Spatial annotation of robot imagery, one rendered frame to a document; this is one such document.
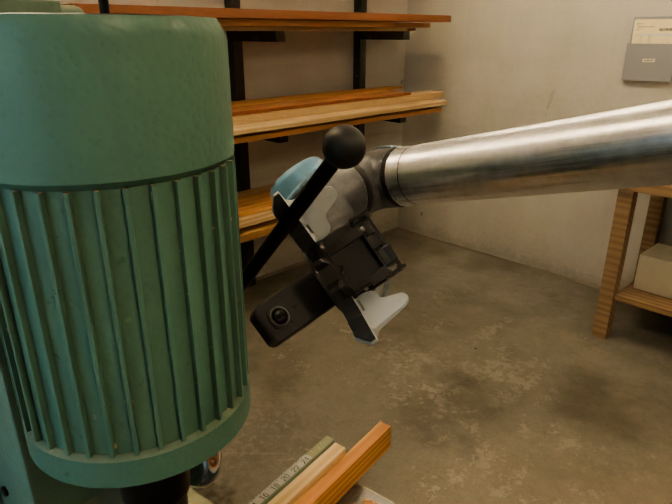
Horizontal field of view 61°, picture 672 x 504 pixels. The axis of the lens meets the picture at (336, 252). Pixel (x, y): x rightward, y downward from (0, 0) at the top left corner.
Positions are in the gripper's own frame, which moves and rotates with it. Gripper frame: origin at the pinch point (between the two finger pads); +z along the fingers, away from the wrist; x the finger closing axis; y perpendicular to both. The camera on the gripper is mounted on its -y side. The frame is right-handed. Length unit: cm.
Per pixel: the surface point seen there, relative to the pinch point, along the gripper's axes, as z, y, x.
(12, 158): 18.5, -9.2, -12.3
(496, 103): -322, 138, -64
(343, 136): 5.6, 7.8, -6.6
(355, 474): -34.8, -13.6, 22.7
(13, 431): 0.7, -28.9, -3.0
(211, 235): 10.2, -3.9, -4.8
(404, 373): -225, -8, 36
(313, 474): -29.6, -17.2, 18.7
